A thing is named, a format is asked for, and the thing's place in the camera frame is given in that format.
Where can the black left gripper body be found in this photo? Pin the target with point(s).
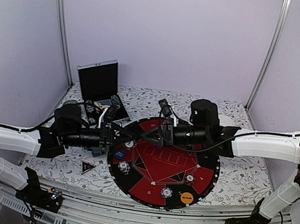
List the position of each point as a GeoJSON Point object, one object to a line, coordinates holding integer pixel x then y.
{"type": "Point", "coordinates": [88, 140]}

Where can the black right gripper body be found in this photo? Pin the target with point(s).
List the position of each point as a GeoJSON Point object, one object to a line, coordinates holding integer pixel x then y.
{"type": "Point", "coordinates": [199, 136]}

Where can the white poker chip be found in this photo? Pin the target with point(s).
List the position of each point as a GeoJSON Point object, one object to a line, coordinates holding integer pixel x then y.
{"type": "Point", "coordinates": [129, 144]}

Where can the blue small blind button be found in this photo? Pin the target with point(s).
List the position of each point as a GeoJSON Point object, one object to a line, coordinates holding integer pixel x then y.
{"type": "Point", "coordinates": [120, 154]}

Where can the red poker chip stack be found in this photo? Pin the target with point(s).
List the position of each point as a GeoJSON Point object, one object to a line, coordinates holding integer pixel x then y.
{"type": "Point", "coordinates": [189, 180]}

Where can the orange big blind button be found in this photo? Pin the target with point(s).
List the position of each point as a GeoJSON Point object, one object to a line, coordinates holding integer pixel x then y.
{"type": "Point", "coordinates": [186, 198]}

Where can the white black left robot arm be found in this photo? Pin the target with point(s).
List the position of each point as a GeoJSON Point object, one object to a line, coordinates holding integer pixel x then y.
{"type": "Point", "coordinates": [39, 141]}

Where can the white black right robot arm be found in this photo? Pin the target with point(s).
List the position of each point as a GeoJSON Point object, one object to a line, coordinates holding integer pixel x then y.
{"type": "Point", "coordinates": [273, 147]}

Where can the loose poker chip in case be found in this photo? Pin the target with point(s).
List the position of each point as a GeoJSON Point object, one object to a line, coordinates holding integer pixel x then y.
{"type": "Point", "coordinates": [92, 121]}

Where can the white ceramic bowl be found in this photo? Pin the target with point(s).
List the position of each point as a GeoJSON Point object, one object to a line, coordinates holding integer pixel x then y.
{"type": "Point", "coordinates": [226, 121]}

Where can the left poker chip row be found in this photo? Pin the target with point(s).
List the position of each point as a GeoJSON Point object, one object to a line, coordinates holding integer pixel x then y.
{"type": "Point", "coordinates": [90, 109]}

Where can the poker chip row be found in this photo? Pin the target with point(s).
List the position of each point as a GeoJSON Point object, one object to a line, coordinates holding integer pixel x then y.
{"type": "Point", "coordinates": [90, 109]}
{"type": "Point", "coordinates": [114, 99]}

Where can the boxed playing card deck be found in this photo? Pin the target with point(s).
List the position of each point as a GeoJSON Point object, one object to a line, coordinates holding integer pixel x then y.
{"type": "Point", "coordinates": [103, 103]}

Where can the right poker chip row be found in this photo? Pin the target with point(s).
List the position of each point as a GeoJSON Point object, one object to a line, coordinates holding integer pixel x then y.
{"type": "Point", "coordinates": [114, 99]}

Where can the black triangular card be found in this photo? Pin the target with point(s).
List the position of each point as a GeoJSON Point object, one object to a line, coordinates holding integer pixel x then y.
{"type": "Point", "coordinates": [86, 167]}

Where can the round red black poker mat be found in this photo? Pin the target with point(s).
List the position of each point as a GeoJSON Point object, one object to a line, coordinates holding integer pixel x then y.
{"type": "Point", "coordinates": [153, 168]}

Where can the aluminium poker chip case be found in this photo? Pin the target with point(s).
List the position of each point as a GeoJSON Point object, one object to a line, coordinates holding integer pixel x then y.
{"type": "Point", "coordinates": [99, 81]}

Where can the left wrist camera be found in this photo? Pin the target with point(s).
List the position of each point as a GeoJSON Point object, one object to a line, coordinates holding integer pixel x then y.
{"type": "Point", "coordinates": [107, 116]}

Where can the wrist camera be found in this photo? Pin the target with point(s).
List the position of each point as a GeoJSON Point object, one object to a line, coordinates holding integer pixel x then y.
{"type": "Point", "coordinates": [167, 112]}
{"type": "Point", "coordinates": [107, 116]}

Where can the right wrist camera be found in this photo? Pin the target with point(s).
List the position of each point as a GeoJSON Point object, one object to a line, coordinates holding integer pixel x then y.
{"type": "Point", "coordinates": [167, 112]}

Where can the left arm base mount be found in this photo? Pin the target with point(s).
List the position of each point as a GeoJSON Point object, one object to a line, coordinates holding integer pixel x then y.
{"type": "Point", "coordinates": [49, 200]}

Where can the right aluminium frame post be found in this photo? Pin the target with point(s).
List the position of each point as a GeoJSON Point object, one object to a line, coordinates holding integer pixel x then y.
{"type": "Point", "coordinates": [281, 21]}

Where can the aluminium frame post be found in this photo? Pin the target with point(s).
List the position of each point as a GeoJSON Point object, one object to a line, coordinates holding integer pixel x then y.
{"type": "Point", "coordinates": [63, 39]}
{"type": "Point", "coordinates": [281, 21]}

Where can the left aluminium frame post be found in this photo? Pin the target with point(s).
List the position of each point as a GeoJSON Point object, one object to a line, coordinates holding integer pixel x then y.
{"type": "Point", "coordinates": [63, 39]}

